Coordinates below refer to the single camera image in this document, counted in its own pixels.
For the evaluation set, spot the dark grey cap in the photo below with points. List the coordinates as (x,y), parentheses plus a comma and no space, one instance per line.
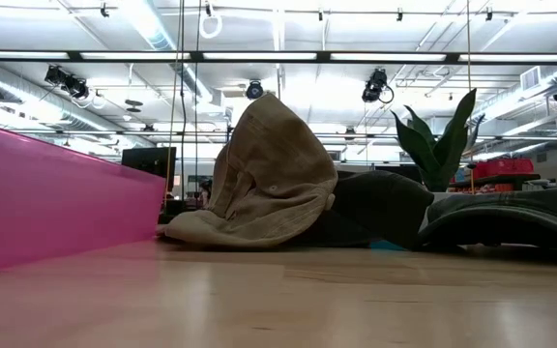
(380,208)

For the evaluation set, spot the pink plastic bin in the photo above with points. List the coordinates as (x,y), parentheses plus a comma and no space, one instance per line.
(56,203)

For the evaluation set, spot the person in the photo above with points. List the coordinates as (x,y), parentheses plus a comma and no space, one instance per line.
(206,191)

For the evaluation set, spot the black partition panel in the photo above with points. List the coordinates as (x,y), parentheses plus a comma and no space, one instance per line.
(404,173)

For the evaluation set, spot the teal plastic box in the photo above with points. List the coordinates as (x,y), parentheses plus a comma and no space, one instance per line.
(386,246)

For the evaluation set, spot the black computer monitor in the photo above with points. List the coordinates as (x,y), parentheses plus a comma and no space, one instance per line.
(149,162)

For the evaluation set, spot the green snake plant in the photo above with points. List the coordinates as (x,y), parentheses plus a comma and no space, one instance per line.
(440,154)

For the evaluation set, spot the white plant pot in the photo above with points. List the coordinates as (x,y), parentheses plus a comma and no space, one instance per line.
(440,197)

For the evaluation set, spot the dark wooden shelf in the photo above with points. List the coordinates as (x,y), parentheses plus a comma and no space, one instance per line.
(496,180)

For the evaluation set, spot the red storage bins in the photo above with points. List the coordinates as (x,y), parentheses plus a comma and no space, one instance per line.
(503,167)

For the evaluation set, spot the dark green cap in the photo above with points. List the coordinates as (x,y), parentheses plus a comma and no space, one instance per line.
(510,212)

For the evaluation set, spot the black frame light bar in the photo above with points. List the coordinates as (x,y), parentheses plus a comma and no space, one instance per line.
(324,56)

